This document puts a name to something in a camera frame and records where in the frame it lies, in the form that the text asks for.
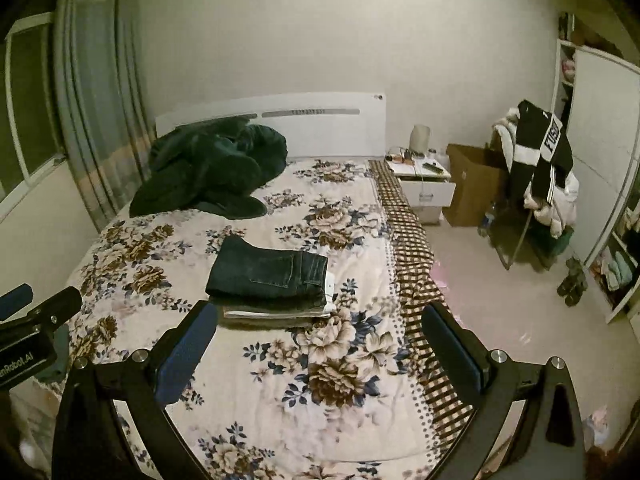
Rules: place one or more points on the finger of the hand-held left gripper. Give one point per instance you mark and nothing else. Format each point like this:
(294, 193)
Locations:
(15, 300)
(57, 307)

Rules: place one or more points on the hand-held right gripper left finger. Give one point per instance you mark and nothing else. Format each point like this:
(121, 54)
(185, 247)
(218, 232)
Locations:
(187, 355)

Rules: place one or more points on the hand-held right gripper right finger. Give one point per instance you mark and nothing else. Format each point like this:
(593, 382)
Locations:
(457, 355)

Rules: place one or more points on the dark blue jeans pants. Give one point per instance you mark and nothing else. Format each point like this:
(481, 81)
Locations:
(260, 270)

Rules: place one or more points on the teal folded pants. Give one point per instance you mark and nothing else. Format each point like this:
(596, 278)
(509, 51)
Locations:
(61, 355)

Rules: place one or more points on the khaki folded pants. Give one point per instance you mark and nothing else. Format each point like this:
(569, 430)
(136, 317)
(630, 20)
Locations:
(270, 323)

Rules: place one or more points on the pink plastic scrap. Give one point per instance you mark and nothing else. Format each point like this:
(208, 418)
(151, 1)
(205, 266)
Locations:
(442, 275)

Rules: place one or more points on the checkered bed sheet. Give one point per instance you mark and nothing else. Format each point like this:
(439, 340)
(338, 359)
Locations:
(415, 260)

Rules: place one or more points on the bed with floral sheet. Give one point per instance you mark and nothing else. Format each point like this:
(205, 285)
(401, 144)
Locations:
(300, 400)

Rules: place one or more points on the dark chair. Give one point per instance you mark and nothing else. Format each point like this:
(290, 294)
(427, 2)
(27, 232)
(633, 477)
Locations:
(516, 245)

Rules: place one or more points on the pair of dark slippers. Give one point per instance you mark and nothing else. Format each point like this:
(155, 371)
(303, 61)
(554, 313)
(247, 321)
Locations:
(569, 291)

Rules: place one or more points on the plastic water bottle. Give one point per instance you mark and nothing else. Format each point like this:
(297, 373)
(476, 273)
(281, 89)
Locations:
(487, 220)

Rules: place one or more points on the dark green slipper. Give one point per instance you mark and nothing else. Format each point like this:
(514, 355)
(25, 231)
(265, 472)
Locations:
(577, 272)

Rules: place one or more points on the green storage basket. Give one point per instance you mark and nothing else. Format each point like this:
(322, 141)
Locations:
(560, 242)

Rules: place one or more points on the white nightstand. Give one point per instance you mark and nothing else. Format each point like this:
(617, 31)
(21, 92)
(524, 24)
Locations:
(425, 195)

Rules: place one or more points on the large cardboard box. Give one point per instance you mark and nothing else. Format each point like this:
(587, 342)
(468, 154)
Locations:
(472, 185)

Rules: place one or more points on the teal folded clothes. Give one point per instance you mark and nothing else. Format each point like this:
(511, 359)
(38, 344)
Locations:
(616, 270)

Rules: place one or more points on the dark green duvet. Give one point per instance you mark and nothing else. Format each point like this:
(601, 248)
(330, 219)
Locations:
(210, 170)

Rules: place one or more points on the black remote control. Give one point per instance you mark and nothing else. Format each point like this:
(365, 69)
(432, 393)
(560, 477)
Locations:
(432, 167)

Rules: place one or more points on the white framed window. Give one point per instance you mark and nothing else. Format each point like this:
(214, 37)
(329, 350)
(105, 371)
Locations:
(30, 110)

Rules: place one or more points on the green plaid curtain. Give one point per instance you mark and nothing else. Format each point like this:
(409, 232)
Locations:
(100, 110)

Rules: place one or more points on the black and white jacket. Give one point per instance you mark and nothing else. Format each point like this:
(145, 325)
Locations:
(537, 150)

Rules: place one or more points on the white cylinder lamp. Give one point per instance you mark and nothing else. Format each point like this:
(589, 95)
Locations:
(420, 137)

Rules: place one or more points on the white bed headboard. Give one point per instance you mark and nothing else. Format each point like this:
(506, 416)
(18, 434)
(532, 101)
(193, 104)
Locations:
(325, 130)

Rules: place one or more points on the white wardrobe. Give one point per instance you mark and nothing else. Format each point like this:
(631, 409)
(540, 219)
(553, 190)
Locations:
(600, 135)

